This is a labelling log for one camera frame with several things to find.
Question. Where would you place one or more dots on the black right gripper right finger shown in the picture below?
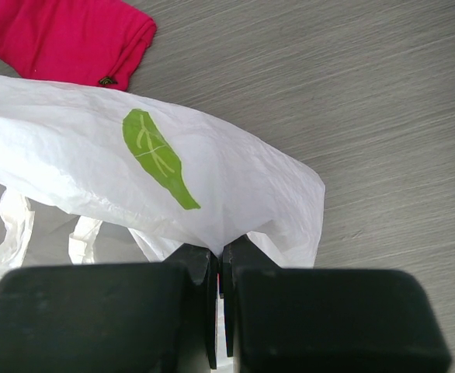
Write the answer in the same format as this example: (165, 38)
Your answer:
(325, 320)

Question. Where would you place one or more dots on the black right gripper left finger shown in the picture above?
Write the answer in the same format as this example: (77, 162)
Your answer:
(127, 317)

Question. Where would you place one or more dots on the white lemon print plastic bag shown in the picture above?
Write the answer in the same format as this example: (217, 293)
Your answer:
(99, 176)

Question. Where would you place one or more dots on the folded red cloth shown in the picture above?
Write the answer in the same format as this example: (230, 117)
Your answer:
(96, 43)

